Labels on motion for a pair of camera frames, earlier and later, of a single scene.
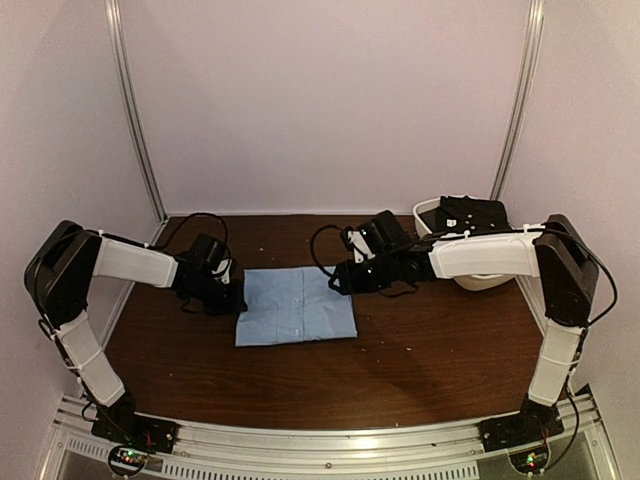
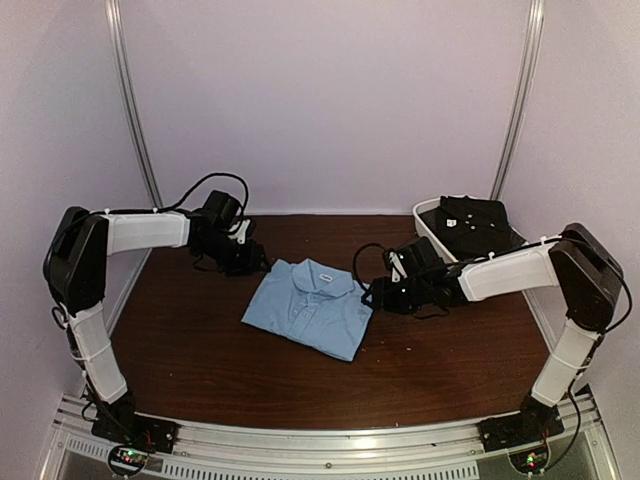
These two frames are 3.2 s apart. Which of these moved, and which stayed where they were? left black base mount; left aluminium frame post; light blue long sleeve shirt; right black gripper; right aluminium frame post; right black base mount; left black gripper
Moved: left black gripper; light blue long sleeve shirt; right black gripper
Stayed: right black base mount; right aluminium frame post; left black base mount; left aluminium frame post
